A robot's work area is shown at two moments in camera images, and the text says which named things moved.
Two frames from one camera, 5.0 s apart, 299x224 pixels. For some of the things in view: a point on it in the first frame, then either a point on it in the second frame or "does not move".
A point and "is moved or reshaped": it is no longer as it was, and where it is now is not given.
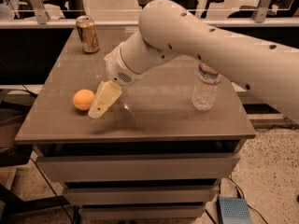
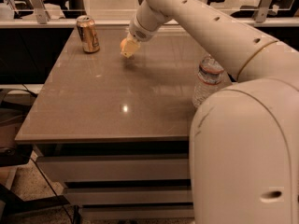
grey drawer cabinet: x=150 y=154 does not move
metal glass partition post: x=265 y=0 does not move
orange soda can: x=87 y=32 does not move
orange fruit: x=83 y=100 is moved or reshaped
